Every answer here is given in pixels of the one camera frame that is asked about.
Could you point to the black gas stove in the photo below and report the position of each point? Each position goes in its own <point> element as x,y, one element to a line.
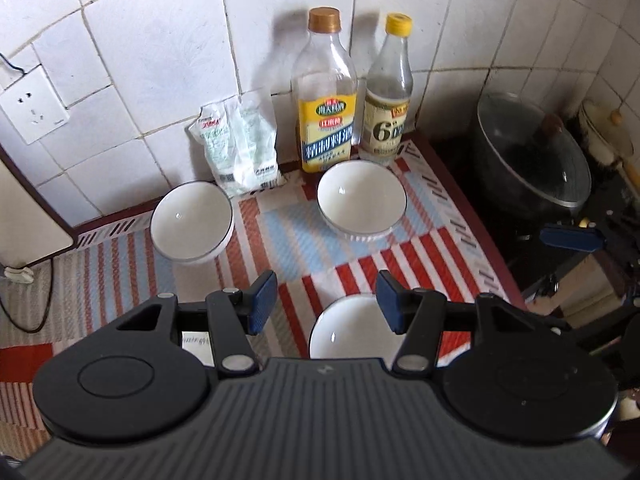
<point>500,242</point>

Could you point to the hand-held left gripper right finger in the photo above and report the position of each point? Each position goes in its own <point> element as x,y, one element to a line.
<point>392,302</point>

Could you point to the red label salt bag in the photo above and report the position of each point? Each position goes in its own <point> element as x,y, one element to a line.
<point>212,145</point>

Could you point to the white cutting board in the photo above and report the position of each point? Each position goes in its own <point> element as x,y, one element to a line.
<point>25,210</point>

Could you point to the black pot with glass lid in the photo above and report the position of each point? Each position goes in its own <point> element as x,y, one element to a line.
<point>530,160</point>

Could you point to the clear plastic seasoning bag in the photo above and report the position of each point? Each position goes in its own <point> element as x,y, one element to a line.
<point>255,155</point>

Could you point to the cream enamel pot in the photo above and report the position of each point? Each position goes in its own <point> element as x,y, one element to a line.
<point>607,132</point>

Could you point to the striped tablecloth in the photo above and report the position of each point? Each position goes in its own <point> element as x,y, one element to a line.
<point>300,260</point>

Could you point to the white wall socket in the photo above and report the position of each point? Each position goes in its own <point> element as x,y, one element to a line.
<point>32,105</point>

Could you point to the clear vinegar bottle yellow cap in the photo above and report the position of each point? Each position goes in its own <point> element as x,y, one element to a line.
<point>386,120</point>

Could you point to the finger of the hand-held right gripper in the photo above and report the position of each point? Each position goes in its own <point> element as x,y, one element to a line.
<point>570,238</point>

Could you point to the white ribbed bowl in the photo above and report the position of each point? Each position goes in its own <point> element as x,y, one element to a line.
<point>345,335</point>
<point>192,222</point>
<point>361,202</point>

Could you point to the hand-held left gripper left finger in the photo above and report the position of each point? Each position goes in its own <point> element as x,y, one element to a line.
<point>260,305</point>

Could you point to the yellow label cooking wine bottle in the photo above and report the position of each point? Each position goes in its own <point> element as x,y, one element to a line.
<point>324,125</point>

